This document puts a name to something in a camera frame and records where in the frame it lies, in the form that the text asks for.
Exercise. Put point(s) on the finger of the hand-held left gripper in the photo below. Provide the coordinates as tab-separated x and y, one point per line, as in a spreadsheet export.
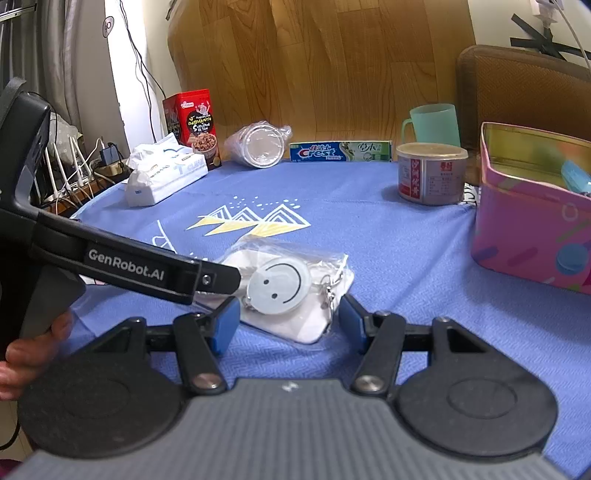
219	279

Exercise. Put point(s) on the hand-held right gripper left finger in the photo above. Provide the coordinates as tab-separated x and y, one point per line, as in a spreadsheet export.
226	323

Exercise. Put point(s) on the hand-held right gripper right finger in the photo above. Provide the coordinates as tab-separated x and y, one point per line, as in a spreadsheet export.
352	318

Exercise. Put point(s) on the pink tin box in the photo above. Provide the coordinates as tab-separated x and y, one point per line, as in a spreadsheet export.
521	230

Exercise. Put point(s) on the blue cylinder container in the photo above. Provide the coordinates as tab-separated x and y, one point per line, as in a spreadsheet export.
577	177

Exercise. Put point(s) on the person's left hand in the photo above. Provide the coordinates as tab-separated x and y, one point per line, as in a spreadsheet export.
27	364

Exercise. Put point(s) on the white router with antennas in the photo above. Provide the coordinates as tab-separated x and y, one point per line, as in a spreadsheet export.
69	170

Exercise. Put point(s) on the power strip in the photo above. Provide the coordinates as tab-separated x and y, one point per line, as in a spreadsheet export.
113	170

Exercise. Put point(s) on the blue printed tablecloth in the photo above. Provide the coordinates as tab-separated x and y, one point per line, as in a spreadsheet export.
369	221

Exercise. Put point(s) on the black charger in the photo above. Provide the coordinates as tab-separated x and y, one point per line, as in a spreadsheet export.
111	153

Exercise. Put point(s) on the white tissue pack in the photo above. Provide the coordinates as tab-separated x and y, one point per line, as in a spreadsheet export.
161	173

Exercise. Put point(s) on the stack of clear plastic cups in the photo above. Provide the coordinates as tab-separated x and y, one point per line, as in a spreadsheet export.
258	147

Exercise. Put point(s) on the red snack box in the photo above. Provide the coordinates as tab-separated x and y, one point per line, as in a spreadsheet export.
194	127

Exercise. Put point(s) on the round can with red label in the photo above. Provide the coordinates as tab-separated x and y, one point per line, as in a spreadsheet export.
431	175

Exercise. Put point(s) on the toothpaste box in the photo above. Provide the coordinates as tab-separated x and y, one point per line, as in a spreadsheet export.
341	151

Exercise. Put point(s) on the grey curtain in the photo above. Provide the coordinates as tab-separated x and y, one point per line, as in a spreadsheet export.
69	55

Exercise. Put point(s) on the green plastic cup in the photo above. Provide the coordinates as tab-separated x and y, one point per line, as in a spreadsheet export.
436	124

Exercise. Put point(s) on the wooden panel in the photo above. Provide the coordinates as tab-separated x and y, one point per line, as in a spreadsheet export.
323	64

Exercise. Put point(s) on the brown chair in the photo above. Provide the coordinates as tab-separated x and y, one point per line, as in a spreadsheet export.
521	87

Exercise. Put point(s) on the white wall disc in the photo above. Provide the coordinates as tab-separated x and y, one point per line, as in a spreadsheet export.
109	26

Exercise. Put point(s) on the black tape on wall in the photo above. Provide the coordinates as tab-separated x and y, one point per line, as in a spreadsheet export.
549	41

